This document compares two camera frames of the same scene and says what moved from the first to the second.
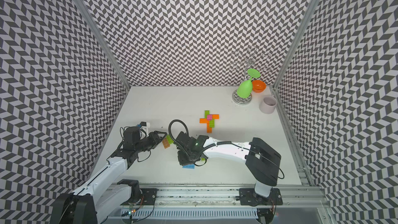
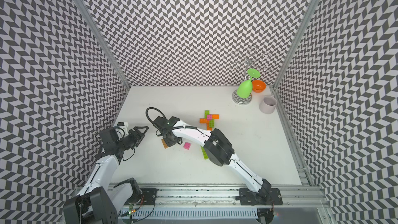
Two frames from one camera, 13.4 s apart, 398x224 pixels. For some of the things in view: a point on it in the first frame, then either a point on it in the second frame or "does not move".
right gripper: x=182 y=162 to x=169 y=142
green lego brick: x=206 y=112 does not move
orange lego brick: x=209 y=129 does not move
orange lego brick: x=203 y=121 does not move
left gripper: x=156 y=139 to x=138 y=137
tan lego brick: x=165 y=143 does not move
